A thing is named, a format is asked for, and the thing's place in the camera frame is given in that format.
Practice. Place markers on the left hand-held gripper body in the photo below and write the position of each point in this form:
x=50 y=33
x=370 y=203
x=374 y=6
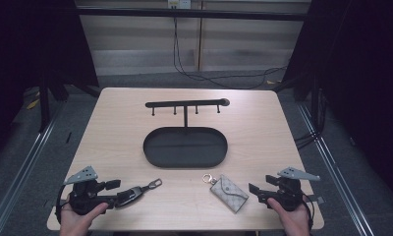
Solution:
x=86 y=196

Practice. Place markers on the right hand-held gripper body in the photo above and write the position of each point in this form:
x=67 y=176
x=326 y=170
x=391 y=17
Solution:
x=291 y=193

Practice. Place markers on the black car key fob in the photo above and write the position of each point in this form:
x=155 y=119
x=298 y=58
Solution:
x=132 y=196

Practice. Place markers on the grey patterned key pouch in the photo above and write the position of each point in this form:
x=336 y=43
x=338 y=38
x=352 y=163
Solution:
x=229 y=193

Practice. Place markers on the black key stand with tray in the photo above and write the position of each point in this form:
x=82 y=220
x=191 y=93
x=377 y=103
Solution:
x=185 y=147

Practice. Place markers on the person's right hand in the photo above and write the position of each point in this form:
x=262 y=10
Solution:
x=292 y=219

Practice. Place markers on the person's left hand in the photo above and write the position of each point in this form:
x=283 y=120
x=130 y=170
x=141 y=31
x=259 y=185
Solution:
x=76 y=222

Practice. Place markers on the yellow tape scrap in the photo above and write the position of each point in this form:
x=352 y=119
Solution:
x=33 y=104

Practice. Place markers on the dark curtain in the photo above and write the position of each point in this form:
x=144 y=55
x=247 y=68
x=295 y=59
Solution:
x=34 y=49
x=358 y=82

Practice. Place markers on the metal floor rail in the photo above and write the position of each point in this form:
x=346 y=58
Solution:
x=17 y=170
x=338 y=173

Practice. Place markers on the black horizontal frame bar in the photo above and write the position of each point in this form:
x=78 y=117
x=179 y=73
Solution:
x=191 y=13

